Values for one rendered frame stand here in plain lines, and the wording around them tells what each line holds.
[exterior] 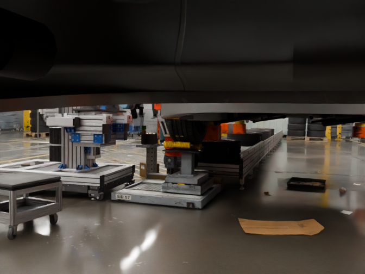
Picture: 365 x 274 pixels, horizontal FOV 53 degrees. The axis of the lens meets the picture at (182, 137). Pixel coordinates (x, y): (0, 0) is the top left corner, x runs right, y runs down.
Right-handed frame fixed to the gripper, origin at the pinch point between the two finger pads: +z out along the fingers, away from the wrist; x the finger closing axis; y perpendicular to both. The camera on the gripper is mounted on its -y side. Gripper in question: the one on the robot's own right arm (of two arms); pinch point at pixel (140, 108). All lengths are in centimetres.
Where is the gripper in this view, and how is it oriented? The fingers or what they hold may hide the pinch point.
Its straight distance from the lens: 332.8
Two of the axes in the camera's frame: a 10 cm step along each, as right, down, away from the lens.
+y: 0.2, -10.0, -0.5
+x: -9.5, -0.4, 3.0
